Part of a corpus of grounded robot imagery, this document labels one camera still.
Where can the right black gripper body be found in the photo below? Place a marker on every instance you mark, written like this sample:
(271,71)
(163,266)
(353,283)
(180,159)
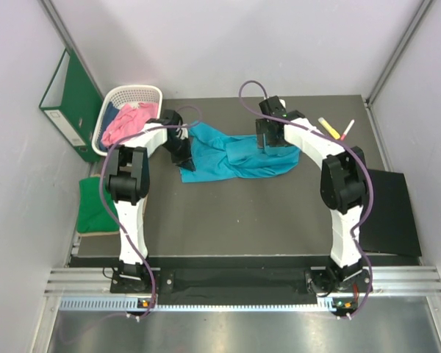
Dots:
(262,128)

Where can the pink t shirt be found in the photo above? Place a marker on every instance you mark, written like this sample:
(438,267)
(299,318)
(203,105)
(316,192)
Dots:
(128,121)

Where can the white laundry basket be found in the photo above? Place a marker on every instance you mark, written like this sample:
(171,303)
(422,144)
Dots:
(118,97)

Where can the green ring binder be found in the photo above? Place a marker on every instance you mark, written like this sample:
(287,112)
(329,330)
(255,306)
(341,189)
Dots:
(72,103)

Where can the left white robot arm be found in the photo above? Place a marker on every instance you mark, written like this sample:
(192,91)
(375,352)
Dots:
(126,178)

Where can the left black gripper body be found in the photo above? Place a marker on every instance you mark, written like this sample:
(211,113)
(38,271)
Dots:
(180,148)

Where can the grey cable duct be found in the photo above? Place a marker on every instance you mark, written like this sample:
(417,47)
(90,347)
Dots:
(140,305)

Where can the yellow highlighter marker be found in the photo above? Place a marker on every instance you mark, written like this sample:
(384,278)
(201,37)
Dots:
(329,128)

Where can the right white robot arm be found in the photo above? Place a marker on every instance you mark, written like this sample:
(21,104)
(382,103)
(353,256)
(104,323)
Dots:
(343,186)

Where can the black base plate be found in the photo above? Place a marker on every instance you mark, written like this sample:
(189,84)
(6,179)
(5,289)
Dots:
(248,285)

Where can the navy blue t shirt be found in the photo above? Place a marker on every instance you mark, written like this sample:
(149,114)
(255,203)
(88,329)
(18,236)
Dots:
(109,115)

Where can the green folded t shirt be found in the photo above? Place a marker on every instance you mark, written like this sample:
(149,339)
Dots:
(89,189)

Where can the teal t shirt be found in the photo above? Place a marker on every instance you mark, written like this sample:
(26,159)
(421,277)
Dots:
(219,157)

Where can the black board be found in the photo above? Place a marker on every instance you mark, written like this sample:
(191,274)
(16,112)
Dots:
(390,227)

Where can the pink white marker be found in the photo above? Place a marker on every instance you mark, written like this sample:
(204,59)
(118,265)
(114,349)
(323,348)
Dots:
(347,130)

